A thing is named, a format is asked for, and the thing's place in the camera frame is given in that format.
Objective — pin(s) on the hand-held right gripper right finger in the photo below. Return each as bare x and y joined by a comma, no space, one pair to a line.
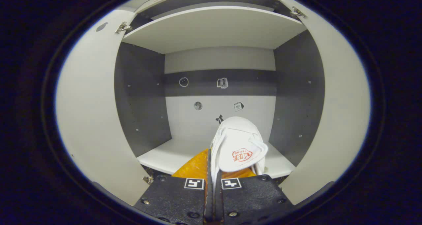
257,198

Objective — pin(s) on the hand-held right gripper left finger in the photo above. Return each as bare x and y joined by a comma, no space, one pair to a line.
171,198

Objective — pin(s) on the white shoe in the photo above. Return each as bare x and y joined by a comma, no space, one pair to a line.
237,142

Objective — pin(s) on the grey shoe cabinet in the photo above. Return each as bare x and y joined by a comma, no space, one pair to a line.
141,103

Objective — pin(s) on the grey cabinet door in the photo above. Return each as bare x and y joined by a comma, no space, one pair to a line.
89,119
343,119

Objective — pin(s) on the white cabinet shelf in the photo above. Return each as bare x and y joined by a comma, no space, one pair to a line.
214,30
178,152

